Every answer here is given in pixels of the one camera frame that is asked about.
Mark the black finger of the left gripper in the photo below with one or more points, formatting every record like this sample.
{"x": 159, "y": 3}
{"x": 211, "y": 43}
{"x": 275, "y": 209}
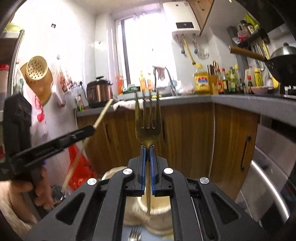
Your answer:
{"x": 57, "y": 144}

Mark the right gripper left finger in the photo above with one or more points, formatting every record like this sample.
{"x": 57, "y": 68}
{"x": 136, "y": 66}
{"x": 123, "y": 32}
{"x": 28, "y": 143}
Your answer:
{"x": 136, "y": 187}

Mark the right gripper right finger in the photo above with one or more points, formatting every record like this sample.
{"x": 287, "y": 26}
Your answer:
{"x": 159, "y": 185}

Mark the gold metal fork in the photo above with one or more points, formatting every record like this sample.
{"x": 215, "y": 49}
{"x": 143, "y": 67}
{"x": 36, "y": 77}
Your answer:
{"x": 148, "y": 129}

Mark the bamboo chopstick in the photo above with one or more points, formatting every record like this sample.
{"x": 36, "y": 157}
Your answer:
{"x": 85, "y": 144}

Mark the gold colander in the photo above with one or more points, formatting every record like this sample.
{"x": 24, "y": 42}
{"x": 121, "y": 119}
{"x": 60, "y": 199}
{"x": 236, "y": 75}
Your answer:
{"x": 39, "y": 77}

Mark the silver metal fork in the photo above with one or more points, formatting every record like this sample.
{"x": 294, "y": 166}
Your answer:
{"x": 135, "y": 234}

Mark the red plastic bag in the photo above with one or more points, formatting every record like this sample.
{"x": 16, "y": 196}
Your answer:
{"x": 83, "y": 170}

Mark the wooden base cabinets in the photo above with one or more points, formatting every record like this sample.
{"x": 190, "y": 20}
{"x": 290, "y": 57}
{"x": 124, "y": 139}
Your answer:
{"x": 198, "y": 139}

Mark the white dish cloth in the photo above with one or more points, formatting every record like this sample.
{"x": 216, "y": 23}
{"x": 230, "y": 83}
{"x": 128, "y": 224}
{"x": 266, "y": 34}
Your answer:
{"x": 130, "y": 104}

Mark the copper electric pressure cooker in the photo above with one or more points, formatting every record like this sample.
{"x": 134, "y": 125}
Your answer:
{"x": 99, "y": 92}

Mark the stainless steel oven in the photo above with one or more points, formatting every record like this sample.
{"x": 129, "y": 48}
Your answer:
{"x": 268, "y": 192}

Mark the yellow cooking oil jug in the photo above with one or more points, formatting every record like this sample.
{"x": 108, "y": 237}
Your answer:
{"x": 201, "y": 82}

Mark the white water heater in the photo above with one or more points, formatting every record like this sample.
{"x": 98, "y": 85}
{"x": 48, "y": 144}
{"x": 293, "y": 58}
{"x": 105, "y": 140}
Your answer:
{"x": 180, "y": 20}

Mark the black wok with lid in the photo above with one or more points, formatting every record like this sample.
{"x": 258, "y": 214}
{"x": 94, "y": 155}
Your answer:
{"x": 281, "y": 65}

